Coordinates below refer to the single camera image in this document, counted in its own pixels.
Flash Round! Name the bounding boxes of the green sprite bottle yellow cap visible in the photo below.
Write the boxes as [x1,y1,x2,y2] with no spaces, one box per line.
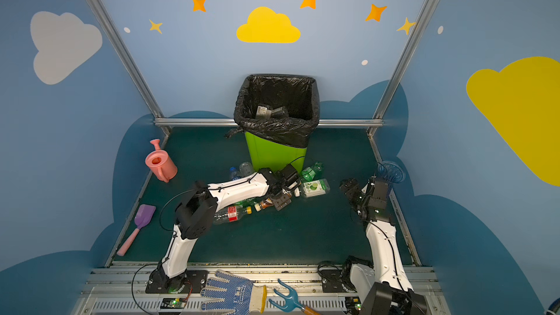
[234,198,260,207]

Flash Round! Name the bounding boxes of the red label yellow cap bottle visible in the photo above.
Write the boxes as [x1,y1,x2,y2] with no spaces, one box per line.
[214,206,252,225]

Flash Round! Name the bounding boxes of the blue label bottle blue cap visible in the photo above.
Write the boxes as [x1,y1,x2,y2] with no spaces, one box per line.
[230,167,241,181]

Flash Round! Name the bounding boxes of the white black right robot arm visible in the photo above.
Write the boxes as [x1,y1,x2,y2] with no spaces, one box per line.
[340,176,428,314]

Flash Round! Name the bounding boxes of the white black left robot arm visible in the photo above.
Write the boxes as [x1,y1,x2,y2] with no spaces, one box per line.
[146,164,301,294]

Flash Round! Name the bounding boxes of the green plastic bin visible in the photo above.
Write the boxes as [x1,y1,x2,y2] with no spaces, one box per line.
[245,132,307,172]

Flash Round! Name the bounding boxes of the black bin liner bag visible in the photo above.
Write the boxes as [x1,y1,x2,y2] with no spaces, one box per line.
[225,74,320,148]

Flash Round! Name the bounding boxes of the orange tea bottle white cap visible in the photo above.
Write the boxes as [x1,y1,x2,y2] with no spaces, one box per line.
[254,198,274,211]

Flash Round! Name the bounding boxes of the lime label square bottle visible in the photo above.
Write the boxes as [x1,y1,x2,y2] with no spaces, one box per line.
[295,179,330,198]

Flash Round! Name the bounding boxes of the purple blue glass vase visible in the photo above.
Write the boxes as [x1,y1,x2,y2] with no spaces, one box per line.
[377,160,405,184]

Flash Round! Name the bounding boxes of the clear crushed bottle white cap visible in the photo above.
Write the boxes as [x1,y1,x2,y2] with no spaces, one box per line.
[239,162,255,177]

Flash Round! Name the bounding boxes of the blue white knitted glove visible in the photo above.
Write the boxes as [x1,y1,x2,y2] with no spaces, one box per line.
[201,269,267,315]

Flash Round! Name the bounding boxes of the teal garden hand rake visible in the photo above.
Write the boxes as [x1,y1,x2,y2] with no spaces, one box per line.
[268,279,320,315]

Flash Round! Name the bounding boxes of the pink plastic watering can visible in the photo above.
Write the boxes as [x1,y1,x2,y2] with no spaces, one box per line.
[145,139,178,183]

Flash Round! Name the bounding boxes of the purple pink toy shovel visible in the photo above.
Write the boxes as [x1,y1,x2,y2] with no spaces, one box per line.
[117,204,156,257]

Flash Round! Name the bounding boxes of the left green circuit board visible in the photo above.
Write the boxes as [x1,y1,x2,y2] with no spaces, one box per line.
[160,298,188,310]

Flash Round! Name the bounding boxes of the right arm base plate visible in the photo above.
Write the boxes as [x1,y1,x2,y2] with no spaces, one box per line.
[317,269,354,293]

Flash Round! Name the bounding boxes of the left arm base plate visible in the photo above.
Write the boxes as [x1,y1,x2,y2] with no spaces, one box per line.
[145,269,209,294]

